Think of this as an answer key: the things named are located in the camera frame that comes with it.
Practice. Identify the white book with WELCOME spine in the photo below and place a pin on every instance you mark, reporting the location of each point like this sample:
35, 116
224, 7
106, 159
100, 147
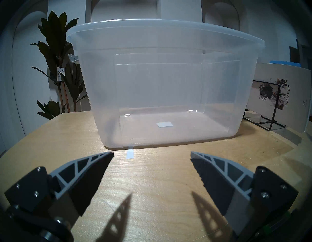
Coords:
295, 102

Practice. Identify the blue book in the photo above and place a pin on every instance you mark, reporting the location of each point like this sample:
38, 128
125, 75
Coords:
285, 63

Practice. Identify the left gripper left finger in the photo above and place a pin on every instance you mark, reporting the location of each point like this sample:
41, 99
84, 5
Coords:
80, 178

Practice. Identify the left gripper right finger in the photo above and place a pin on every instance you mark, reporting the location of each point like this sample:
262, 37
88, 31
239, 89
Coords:
224, 180

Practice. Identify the dark door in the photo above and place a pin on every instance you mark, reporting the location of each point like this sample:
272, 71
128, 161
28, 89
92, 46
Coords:
293, 55

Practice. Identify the white label inside box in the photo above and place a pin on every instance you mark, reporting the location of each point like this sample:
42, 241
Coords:
164, 124

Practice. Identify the tall green potted plant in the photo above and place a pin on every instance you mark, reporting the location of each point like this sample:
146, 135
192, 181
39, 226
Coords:
54, 36

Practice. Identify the white tag on plant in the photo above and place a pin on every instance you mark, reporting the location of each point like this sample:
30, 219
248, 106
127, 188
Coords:
60, 73

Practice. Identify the clear plastic storage box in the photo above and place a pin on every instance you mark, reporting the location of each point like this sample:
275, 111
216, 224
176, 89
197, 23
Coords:
158, 85

